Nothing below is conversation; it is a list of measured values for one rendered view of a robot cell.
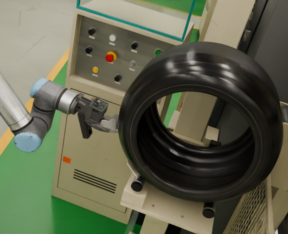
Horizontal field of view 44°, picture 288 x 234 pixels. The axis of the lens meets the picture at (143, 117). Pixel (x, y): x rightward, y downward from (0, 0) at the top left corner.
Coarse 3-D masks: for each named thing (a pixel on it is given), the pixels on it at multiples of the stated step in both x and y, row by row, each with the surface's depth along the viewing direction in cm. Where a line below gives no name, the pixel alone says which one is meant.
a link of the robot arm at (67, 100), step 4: (64, 92) 133; (68, 92) 134; (72, 92) 135; (64, 96) 133; (68, 96) 133; (72, 96) 133; (76, 96) 135; (60, 100) 132; (64, 100) 132; (68, 100) 132; (72, 100) 133; (60, 104) 133; (64, 104) 132; (68, 104) 132; (60, 108) 134; (64, 108) 133; (68, 108) 133; (64, 112) 135; (68, 112) 134
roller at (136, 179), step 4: (140, 176) 136; (136, 180) 134; (140, 180) 134; (144, 180) 136; (132, 184) 133; (136, 184) 133; (140, 184) 133; (132, 188) 134; (136, 188) 134; (140, 188) 133
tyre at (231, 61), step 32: (160, 64) 113; (192, 64) 108; (224, 64) 107; (256, 64) 120; (128, 96) 119; (160, 96) 112; (224, 96) 106; (256, 96) 106; (128, 128) 121; (160, 128) 149; (256, 128) 108; (128, 160) 131; (160, 160) 147; (192, 160) 151; (224, 160) 147; (256, 160) 113; (192, 192) 126; (224, 192) 123
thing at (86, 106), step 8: (80, 96) 134; (72, 104) 133; (80, 104) 134; (88, 104) 133; (96, 104) 133; (104, 104) 134; (72, 112) 134; (88, 112) 132; (96, 112) 133; (104, 112) 138; (88, 120) 134; (96, 120) 134
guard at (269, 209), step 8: (248, 192) 167; (256, 192) 150; (240, 200) 172; (248, 200) 160; (256, 200) 147; (240, 208) 173; (248, 208) 155; (256, 208) 143; (272, 208) 126; (232, 216) 177; (248, 216) 151; (256, 216) 139; (264, 216) 128; (272, 216) 123; (232, 224) 175; (248, 224) 147; (256, 224) 135; (272, 224) 119; (224, 232) 183; (232, 232) 170; (240, 232) 154; (248, 232) 142; (256, 232) 132; (272, 232) 116
